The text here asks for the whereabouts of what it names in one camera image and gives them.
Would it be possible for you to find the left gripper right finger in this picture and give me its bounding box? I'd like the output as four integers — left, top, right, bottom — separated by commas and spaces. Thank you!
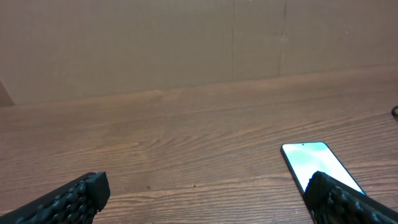
303, 171, 397, 224

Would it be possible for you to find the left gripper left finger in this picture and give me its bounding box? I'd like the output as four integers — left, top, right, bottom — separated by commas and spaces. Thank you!
1, 172, 110, 224

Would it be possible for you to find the blue Galaxy smartphone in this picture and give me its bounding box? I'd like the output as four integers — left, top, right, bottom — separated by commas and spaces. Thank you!
280, 142, 365, 194

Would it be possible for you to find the cardboard backdrop panel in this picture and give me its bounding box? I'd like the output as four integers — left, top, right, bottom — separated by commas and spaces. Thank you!
1, 0, 397, 106

